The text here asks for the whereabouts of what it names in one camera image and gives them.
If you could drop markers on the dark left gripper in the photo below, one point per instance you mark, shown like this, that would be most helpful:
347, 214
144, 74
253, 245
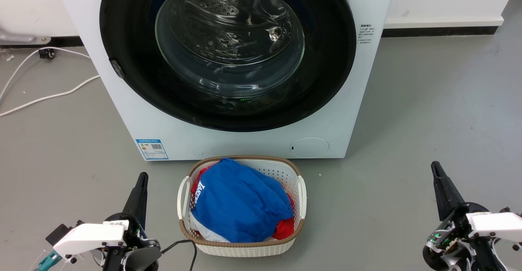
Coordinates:
140, 254

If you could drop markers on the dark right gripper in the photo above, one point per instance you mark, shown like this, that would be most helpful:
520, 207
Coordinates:
452, 242

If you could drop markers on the white front-load washing machine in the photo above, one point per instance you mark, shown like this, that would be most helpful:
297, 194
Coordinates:
122, 118

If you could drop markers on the round black glass washer door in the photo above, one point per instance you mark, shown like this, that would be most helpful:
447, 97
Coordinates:
122, 26

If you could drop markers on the blue energy label sticker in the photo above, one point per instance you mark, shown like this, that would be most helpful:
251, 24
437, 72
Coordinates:
151, 149

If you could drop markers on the blue garment white lettering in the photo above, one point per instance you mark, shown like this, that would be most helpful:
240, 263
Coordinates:
240, 201

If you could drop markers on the white laundry basket brown rim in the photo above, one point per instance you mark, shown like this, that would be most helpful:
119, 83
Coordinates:
244, 249

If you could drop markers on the round white filter cover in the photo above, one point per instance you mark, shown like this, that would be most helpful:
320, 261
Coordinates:
309, 147

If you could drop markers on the red garment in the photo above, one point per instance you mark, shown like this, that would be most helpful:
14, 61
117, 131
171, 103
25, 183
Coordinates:
285, 228

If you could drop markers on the small black text sticker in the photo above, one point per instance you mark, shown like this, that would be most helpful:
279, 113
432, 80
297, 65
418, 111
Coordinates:
365, 34

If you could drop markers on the steel washer drum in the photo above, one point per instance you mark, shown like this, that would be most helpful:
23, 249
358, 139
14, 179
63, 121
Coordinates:
228, 38

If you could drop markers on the small white plastic scrap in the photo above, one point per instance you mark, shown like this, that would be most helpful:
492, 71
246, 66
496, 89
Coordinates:
9, 57

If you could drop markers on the grey metal base foot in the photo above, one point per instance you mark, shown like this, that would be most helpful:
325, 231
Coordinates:
20, 38

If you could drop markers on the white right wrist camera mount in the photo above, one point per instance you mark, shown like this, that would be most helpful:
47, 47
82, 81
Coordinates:
495, 224

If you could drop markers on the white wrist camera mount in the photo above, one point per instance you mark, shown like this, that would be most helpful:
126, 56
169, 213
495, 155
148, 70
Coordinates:
495, 224
87, 236

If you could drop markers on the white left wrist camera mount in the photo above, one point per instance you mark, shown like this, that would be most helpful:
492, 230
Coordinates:
87, 236

